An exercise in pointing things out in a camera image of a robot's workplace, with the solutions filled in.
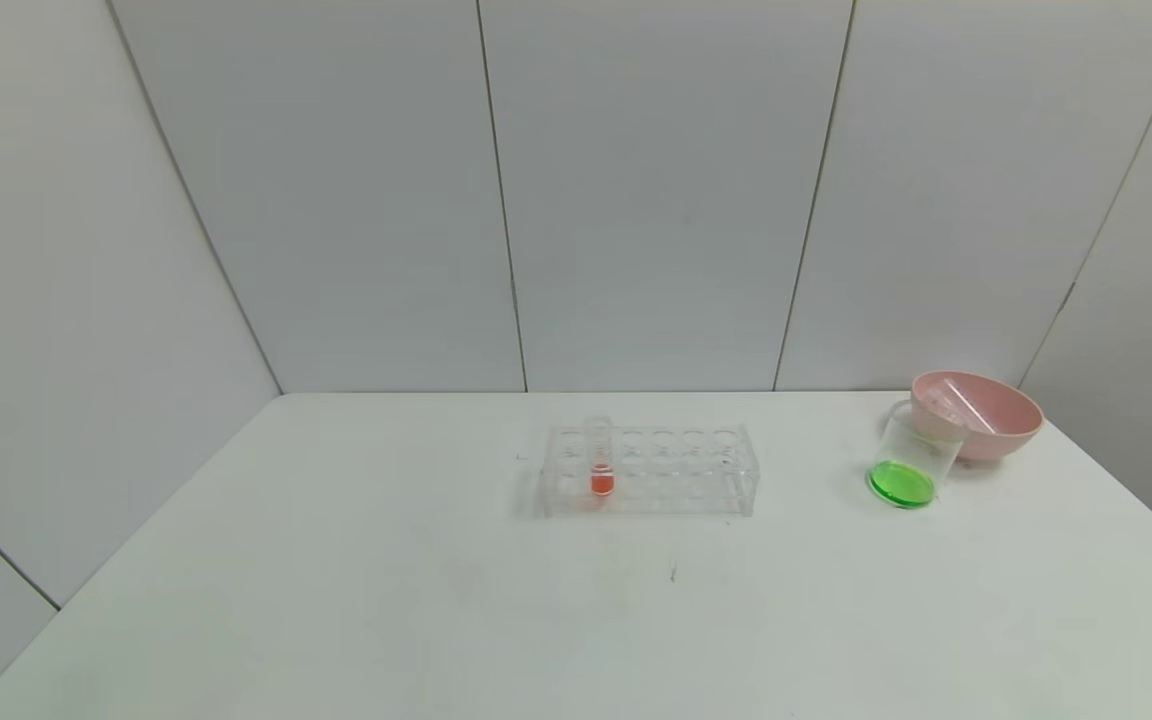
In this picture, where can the test tube with yellow pigment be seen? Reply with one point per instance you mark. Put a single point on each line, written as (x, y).
(948, 412)

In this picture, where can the test tube with blue pigment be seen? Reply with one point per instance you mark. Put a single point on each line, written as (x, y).
(971, 405)

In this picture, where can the test tube with orange pigment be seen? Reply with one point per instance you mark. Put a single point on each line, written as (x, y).
(601, 470)

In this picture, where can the clear plastic test tube rack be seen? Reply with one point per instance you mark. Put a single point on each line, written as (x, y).
(676, 480)

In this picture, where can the clear plastic beaker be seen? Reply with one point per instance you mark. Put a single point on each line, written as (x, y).
(906, 465)

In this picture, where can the pink bowl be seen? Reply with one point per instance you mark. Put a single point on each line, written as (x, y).
(1011, 425)

